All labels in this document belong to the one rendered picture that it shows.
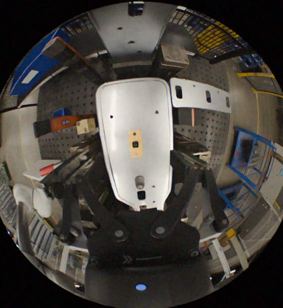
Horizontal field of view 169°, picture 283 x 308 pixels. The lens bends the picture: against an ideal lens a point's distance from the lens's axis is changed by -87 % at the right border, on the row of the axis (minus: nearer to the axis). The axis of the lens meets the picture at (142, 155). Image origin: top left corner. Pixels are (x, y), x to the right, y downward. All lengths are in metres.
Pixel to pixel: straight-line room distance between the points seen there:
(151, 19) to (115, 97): 0.25
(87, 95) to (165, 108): 0.49
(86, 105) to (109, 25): 0.55
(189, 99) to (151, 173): 0.28
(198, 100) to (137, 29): 0.29
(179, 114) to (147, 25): 0.29
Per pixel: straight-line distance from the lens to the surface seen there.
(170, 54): 0.32
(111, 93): 0.32
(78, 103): 0.70
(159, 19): 0.22
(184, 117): 0.37
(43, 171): 0.31
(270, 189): 8.15
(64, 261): 4.35
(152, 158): 0.34
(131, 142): 0.31
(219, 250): 4.67
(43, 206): 0.86
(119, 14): 0.20
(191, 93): 0.37
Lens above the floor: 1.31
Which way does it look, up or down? 68 degrees down
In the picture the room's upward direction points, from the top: 169 degrees clockwise
